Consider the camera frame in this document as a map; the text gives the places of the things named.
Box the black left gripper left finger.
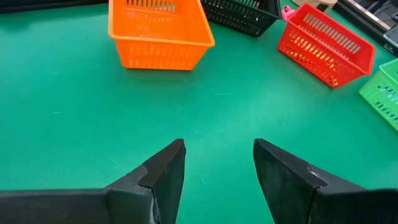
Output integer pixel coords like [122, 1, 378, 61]
[0, 139, 187, 224]

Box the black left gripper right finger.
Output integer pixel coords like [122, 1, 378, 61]
[253, 139, 398, 224]

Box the green plastic basket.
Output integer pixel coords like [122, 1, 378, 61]
[358, 58, 398, 132]

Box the red plastic basket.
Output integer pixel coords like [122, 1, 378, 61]
[277, 2, 376, 89]

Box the orange plastic basket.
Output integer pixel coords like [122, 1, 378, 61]
[108, 0, 216, 72]

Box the small pink object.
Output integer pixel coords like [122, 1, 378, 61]
[281, 5, 295, 22]

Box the black plastic basket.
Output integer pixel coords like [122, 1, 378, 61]
[200, 0, 283, 38]

